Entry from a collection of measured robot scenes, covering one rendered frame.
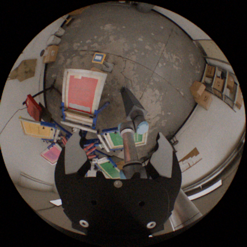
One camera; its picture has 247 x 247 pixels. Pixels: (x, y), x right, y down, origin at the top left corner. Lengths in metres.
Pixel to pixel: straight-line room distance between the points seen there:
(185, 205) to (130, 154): 0.38
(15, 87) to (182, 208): 2.70
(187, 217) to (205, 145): 3.25
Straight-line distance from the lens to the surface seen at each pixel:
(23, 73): 2.51
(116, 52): 1.95
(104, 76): 0.86
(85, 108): 1.07
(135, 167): 0.38
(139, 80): 1.93
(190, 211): 0.25
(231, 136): 3.55
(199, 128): 3.54
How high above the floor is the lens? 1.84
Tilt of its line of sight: 51 degrees down
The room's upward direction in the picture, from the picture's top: 174 degrees clockwise
